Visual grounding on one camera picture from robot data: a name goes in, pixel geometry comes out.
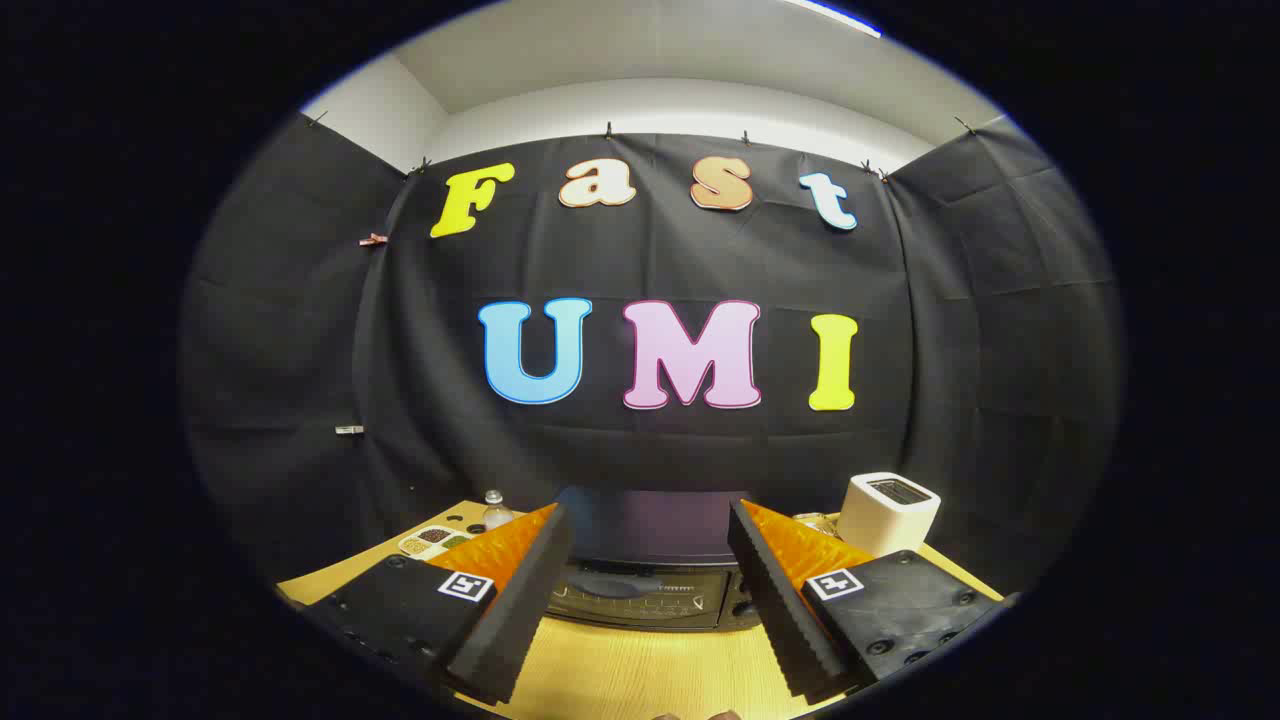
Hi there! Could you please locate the black toaster oven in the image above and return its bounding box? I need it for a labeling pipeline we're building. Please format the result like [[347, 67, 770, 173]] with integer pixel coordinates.
[[545, 487, 771, 631]]

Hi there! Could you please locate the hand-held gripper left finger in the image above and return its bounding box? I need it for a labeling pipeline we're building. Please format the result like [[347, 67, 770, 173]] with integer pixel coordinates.
[[300, 503, 576, 706]]

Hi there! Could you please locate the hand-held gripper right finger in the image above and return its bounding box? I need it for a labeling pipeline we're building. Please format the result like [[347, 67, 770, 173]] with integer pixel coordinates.
[[727, 498, 1004, 706]]

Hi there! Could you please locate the white bread toaster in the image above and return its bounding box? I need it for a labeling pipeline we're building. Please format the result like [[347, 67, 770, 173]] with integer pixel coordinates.
[[838, 472, 942, 558]]

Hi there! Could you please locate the white divided condiment dish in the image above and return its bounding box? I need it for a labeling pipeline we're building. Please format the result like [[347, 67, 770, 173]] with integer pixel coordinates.
[[398, 526, 473, 561]]

